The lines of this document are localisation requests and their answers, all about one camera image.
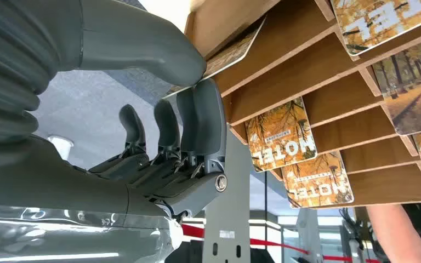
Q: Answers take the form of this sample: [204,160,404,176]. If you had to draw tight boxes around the wooden tiered card rack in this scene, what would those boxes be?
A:
[184,0,421,210]

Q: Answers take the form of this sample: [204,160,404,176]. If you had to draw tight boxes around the tree avenue print card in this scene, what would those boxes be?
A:
[372,34,421,136]

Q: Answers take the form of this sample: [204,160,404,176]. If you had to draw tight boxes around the white round object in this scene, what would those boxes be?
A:
[47,135,75,161]

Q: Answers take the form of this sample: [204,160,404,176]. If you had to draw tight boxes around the ribbed grey right arm sleeve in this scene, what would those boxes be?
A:
[0,0,84,143]

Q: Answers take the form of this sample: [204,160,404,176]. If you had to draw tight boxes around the thin black pole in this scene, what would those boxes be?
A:
[263,171,269,255]

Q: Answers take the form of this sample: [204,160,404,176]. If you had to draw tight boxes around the red barrier tape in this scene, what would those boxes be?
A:
[180,223,383,263]

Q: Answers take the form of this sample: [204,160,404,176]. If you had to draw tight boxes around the white stand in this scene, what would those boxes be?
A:
[294,208,325,263]

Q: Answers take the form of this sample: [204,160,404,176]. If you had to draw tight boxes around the grey slotted metal post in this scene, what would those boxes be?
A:
[201,130,252,263]

